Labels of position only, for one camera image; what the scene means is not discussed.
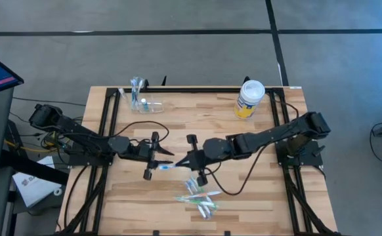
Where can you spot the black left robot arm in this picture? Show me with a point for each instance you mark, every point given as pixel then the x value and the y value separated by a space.
pixel 79 136

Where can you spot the black stand leg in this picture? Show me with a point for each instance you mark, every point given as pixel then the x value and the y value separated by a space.
pixel 33 168

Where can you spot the black floor object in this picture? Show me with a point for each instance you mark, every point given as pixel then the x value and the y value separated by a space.
pixel 41 223

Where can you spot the clear plastic cup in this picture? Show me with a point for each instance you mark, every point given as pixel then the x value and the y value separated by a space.
pixel 155 106

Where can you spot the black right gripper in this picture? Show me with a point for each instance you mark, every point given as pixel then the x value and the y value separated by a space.
pixel 199 160

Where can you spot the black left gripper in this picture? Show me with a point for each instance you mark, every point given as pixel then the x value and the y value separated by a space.
pixel 141 152

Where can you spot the white label sticker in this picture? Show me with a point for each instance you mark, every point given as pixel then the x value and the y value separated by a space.
pixel 296 87

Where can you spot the black table clamp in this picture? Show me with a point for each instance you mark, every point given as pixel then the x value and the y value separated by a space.
pixel 246 80
pixel 163 81
pixel 156 233
pixel 145 83
pixel 227 233

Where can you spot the yellow disinfecting wipes canister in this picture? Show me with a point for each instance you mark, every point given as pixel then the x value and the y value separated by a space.
pixel 252 91

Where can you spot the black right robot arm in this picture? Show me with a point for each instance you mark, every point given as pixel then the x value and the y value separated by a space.
pixel 269 134

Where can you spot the white printed paper sheet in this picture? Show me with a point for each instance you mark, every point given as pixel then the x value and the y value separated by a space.
pixel 33 193

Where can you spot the blue toothbrush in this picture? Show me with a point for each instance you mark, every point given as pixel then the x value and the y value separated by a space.
pixel 134 86
pixel 166 167

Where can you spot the white tape roll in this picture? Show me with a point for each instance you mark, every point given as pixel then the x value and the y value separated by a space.
pixel 55 191

